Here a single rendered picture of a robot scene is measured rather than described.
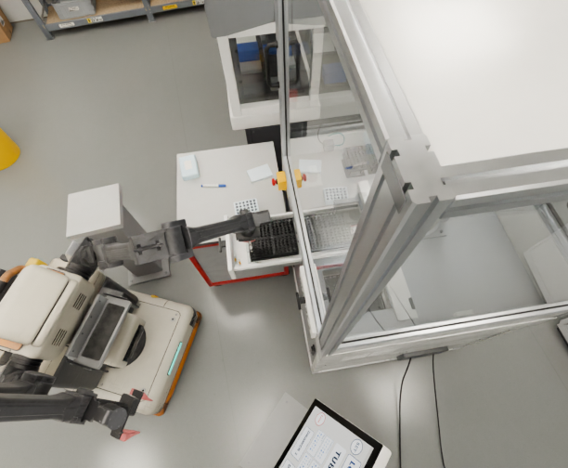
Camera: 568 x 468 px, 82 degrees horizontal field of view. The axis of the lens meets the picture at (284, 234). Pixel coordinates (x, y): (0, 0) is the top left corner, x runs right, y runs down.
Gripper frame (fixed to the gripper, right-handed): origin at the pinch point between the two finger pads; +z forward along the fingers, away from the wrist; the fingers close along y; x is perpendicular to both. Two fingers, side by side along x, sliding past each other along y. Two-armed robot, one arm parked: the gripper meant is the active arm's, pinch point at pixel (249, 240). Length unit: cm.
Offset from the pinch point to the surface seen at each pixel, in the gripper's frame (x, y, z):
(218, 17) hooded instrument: -83, 1, -49
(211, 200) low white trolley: -37.4, 19.2, 20.2
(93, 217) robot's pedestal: -36, 82, 22
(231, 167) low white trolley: -58, 7, 20
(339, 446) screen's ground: 79, -20, -17
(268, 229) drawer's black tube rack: -6.7, -9.3, 4.9
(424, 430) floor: 92, -86, 91
